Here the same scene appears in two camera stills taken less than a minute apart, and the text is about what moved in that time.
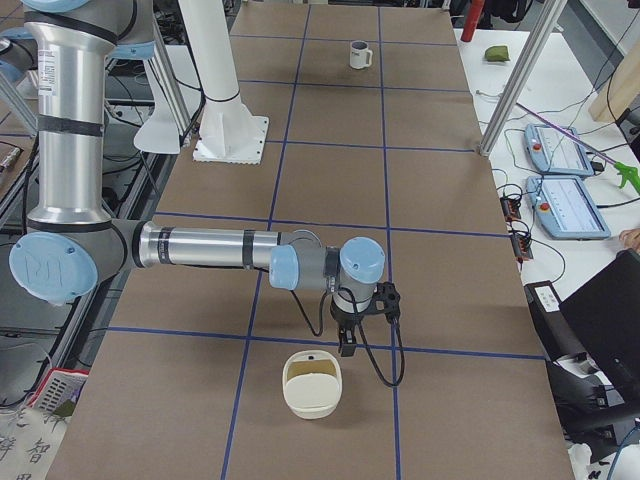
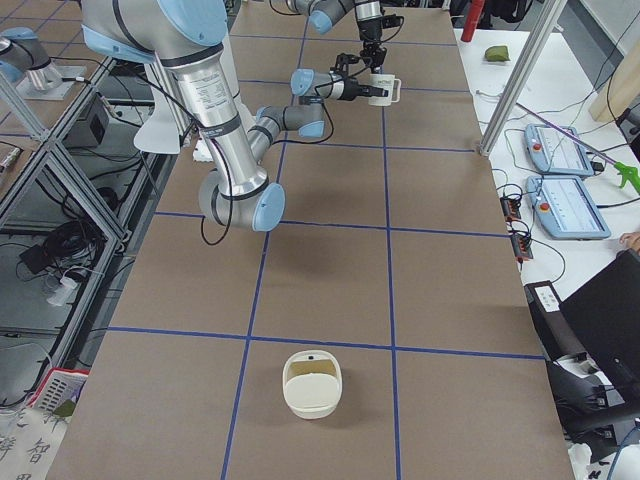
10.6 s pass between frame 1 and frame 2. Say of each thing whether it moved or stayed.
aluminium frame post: stayed
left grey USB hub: stayed
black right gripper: moved
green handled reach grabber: stayed
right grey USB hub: stayed
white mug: moved
